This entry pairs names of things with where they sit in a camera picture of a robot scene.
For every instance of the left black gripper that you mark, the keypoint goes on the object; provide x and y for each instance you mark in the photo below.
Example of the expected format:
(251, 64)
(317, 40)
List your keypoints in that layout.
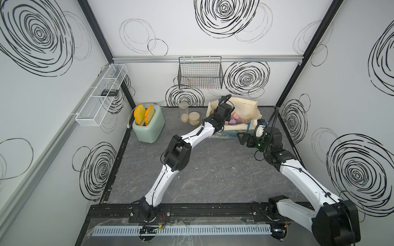
(228, 117)

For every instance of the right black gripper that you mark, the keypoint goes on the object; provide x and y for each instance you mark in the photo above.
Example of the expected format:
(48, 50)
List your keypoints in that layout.
(251, 136)

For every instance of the pink hourglass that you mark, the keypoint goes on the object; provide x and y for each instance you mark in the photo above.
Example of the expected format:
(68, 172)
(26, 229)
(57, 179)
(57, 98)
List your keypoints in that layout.
(235, 119)

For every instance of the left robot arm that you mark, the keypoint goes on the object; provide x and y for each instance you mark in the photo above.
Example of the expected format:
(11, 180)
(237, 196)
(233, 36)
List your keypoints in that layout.
(177, 155)

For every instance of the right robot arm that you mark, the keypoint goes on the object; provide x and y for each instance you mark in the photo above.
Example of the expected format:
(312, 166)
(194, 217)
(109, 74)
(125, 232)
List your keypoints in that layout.
(332, 220)

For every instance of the cream canvas tote bag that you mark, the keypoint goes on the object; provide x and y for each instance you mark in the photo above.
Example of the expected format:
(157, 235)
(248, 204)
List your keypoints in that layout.
(247, 110)

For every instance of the tall glass jar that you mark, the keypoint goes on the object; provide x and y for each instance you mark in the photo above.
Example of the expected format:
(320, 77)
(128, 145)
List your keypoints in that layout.
(184, 111)

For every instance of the right yellow toast slice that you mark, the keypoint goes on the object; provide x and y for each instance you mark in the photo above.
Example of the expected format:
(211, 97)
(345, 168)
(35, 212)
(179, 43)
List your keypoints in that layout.
(150, 111)

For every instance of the yellow toast slice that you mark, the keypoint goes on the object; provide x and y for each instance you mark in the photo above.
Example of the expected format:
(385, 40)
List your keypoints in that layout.
(150, 111)
(139, 114)

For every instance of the mint green toaster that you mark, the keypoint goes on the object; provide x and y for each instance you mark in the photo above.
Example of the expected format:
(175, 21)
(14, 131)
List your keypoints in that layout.
(150, 133)

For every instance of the left yellow toast slice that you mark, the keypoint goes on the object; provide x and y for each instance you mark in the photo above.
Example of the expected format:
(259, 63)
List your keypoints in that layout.
(139, 114)

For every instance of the black item in shelf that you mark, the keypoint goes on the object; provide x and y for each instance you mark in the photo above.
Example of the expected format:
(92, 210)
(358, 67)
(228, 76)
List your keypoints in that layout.
(110, 93)

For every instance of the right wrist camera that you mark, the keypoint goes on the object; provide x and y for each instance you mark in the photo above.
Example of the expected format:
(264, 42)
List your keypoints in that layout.
(259, 128)

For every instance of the black wire basket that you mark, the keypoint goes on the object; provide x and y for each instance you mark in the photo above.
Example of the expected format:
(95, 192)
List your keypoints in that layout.
(201, 72)

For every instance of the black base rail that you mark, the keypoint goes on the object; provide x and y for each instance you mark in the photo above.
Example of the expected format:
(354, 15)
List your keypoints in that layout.
(168, 212)

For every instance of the white slotted cable duct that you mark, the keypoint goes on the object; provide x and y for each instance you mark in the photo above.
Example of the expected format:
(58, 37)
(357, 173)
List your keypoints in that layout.
(183, 230)

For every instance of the white wire shelf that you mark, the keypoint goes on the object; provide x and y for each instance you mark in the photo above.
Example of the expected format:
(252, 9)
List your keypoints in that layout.
(96, 106)

